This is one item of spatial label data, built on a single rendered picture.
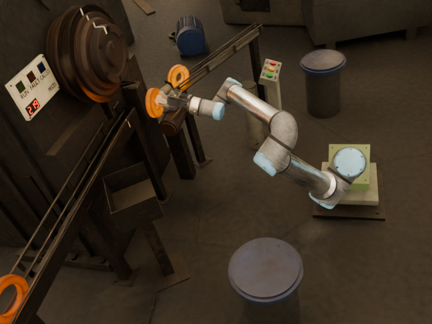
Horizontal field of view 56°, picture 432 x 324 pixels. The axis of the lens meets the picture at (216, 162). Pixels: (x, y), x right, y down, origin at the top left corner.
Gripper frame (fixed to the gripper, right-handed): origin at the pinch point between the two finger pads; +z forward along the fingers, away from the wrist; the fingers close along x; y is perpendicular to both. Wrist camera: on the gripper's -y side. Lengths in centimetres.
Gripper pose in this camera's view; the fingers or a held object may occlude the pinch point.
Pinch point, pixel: (153, 99)
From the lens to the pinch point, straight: 217.2
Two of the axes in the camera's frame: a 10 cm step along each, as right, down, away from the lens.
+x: -2.5, 6.7, -7.0
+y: 0.9, -7.1, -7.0
